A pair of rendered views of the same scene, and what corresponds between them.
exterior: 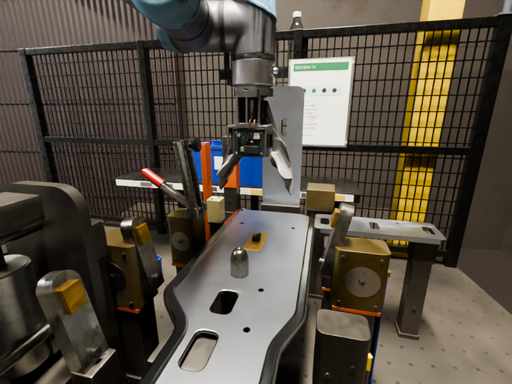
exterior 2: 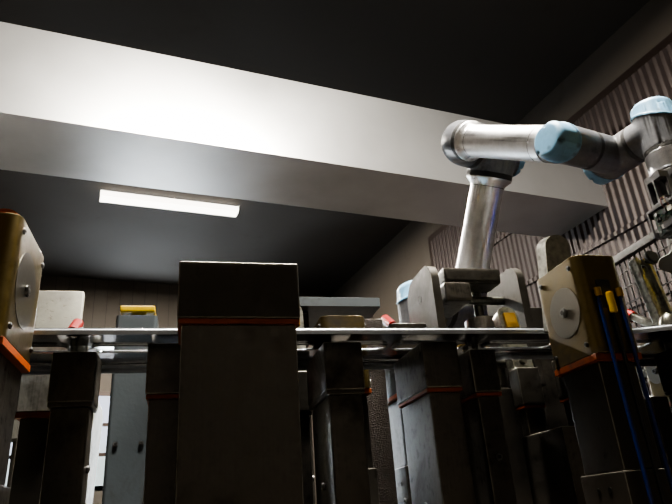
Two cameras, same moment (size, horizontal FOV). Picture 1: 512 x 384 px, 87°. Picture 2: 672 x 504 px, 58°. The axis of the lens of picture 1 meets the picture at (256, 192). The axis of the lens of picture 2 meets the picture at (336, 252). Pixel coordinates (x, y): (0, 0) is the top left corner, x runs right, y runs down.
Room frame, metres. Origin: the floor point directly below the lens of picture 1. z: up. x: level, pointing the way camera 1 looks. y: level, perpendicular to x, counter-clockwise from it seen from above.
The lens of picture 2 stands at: (-0.49, -0.56, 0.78)
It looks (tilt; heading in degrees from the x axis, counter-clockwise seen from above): 24 degrees up; 62
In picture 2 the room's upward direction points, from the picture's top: 4 degrees counter-clockwise
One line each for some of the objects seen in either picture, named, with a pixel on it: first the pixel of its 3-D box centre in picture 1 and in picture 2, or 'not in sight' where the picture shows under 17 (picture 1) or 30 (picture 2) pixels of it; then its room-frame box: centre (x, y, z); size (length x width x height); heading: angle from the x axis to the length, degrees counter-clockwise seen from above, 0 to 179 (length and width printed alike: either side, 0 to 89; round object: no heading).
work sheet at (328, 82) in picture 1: (318, 104); not in sight; (1.05, -0.23, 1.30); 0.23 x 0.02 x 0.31; 76
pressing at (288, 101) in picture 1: (282, 148); not in sight; (0.79, -0.08, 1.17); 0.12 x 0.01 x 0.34; 76
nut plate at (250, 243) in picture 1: (256, 238); not in sight; (0.54, 0.00, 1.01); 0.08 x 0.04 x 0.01; 166
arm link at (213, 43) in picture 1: (191, 24); (608, 156); (0.50, 0.11, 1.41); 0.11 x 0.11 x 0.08; 89
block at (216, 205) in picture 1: (218, 262); not in sight; (0.65, 0.10, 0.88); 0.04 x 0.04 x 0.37; 76
